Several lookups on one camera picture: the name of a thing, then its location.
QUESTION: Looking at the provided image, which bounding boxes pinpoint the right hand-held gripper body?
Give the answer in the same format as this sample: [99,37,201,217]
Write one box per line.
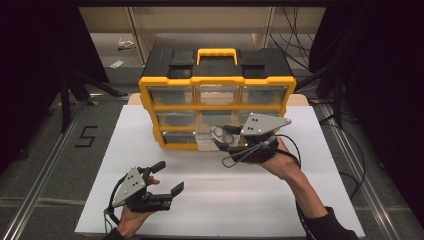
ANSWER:
[226,113,293,164]

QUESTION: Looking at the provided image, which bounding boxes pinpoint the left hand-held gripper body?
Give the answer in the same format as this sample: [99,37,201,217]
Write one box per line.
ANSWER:
[111,166,173,213]

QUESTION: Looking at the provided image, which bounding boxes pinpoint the yellow black drawer organizer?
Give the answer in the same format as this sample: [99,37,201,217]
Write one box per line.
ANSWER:
[138,47,298,152]

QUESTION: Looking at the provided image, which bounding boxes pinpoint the person's left hand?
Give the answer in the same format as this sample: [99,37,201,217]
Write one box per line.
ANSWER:
[116,176,161,239]

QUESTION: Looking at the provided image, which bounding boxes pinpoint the person's right hand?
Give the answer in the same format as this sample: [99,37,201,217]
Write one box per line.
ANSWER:
[259,138,303,183]

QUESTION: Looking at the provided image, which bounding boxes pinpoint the grid of transparent drawers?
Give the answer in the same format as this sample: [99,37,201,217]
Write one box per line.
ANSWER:
[147,84,288,145]

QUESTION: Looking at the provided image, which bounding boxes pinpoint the black metal stand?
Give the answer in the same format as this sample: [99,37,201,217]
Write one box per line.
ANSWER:
[294,66,344,129]
[59,68,129,134]

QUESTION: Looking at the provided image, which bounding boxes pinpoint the white power strip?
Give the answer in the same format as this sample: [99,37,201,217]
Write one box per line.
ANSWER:
[117,37,137,51]

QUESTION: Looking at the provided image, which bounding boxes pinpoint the dark curtain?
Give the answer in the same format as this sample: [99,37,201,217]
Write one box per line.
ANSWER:
[0,0,109,174]
[308,0,424,228]

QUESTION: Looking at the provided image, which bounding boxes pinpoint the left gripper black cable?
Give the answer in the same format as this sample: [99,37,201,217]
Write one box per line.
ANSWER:
[103,173,131,234]

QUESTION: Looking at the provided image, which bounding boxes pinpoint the yellow carry handle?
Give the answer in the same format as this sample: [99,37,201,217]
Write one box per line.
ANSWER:
[195,48,239,66]

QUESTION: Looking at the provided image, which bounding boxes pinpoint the metal floor rail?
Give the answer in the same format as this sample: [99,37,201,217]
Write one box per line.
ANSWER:
[0,99,88,240]
[319,103,401,240]

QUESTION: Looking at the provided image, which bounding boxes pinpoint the bundle of hanging black cables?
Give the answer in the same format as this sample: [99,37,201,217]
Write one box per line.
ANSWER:
[269,6,316,69]

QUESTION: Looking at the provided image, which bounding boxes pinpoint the black floor cable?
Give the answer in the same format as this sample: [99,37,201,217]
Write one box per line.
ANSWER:
[319,114,368,201]

